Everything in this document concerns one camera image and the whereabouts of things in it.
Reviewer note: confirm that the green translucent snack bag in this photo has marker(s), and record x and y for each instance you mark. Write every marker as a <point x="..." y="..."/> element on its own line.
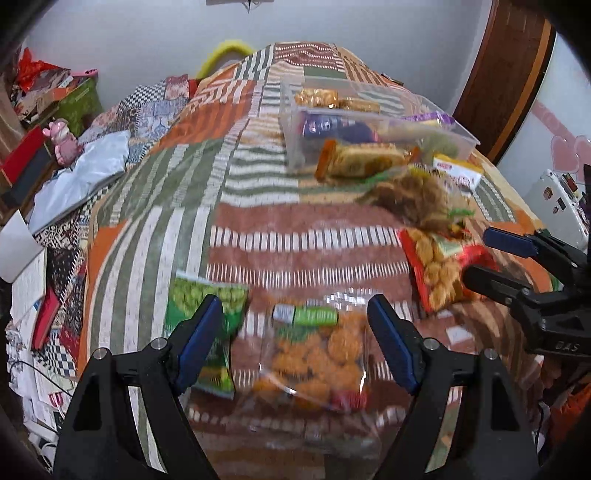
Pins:
<point x="436" y="143"/>

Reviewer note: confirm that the checkered patchwork quilt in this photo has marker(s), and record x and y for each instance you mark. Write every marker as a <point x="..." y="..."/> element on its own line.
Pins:
<point x="152" y="110"/>

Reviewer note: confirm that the yellow cracker packet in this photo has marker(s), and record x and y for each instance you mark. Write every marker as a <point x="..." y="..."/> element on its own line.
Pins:
<point x="316" y="98"/>

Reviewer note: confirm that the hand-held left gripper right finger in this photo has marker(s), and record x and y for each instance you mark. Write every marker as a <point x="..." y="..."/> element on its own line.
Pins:
<point x="392" y="344"/>

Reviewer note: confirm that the pink plush toy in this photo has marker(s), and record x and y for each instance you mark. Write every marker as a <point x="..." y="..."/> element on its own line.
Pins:
<point x="62" y="141"/>

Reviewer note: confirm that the yellow foam hoop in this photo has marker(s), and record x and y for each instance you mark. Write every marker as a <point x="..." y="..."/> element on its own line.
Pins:
<point x="224" y="55"/>

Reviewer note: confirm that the pile of clutter with red bag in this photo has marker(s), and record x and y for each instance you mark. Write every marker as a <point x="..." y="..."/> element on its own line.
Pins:
<point x="37" y="81"/>

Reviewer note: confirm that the small white snack packet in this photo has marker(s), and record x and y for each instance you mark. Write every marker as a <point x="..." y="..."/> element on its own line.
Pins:
<point x="457" y="173"/>

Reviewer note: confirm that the clear bag of orange balls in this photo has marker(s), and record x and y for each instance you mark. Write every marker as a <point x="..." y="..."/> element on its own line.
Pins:
<point x="318" y="355"/>

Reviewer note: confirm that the white appliance with stickers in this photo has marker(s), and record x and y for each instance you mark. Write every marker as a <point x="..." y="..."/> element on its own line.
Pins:
<point x="551" y="203"/>

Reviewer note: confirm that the purple snack packet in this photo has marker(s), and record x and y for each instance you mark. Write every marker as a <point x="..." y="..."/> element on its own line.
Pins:
<point x="332" y="127"/>

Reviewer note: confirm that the green pea snack bag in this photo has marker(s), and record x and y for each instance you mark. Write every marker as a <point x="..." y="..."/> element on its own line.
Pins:
<point x="194" y="295"/>

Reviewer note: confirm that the orange-wrapped biscuit packet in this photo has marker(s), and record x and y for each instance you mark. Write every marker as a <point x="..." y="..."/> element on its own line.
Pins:
<point x="364" y="159"/>

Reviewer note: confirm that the red biscuit bag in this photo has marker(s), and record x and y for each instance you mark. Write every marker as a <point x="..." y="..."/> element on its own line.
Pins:
<point x="434" y="267"/>

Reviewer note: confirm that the red book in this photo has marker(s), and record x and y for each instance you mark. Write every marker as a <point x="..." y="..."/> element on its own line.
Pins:
<point x="46" y="316"/>

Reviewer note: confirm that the long purple wafer packet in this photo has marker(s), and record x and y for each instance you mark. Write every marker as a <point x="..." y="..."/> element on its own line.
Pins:
<point x="429" y="121"/>

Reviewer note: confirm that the wooden door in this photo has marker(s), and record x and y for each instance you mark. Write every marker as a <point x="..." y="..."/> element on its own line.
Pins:
<point x="505" y="78"/>

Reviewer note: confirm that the green patterned box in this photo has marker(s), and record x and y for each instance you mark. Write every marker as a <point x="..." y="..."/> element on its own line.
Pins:
<point x="83" y="101"/>

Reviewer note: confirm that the clear plastic storage container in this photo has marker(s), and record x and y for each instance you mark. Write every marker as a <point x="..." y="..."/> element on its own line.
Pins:
<point x="295" y="138"/>

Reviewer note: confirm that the stack of papers and books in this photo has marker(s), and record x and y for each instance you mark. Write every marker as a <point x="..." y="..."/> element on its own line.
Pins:
<point x="25" y="277"/>

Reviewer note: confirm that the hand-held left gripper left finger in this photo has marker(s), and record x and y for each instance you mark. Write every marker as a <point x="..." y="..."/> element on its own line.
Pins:
<point x="198" y="344"/>

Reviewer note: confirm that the clear bag of brown snacks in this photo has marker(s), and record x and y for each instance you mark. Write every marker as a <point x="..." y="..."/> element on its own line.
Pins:
<point x="415" y="196"/>

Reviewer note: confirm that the red flat box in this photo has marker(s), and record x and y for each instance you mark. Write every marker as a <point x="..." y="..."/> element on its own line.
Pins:
<point x="23" y="154"/>

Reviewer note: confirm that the white cloth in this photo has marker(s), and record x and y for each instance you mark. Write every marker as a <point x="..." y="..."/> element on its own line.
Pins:
<point x="81" y="177"/>

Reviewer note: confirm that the pink heart wall stickers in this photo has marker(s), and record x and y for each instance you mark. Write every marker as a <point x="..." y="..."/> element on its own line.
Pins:
<point x="565" y="150"/>

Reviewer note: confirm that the orange fried snack bag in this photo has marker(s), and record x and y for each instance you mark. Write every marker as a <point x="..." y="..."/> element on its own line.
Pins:
<point x="360" y="105"/>

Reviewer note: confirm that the dark flat box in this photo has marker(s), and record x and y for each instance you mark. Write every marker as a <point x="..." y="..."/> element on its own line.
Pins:
<point x="23" y="182"/>

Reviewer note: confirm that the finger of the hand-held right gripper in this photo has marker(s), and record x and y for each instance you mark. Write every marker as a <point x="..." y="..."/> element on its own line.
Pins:
<point x="508" y="241"/>
<point x="491" y="281"/>

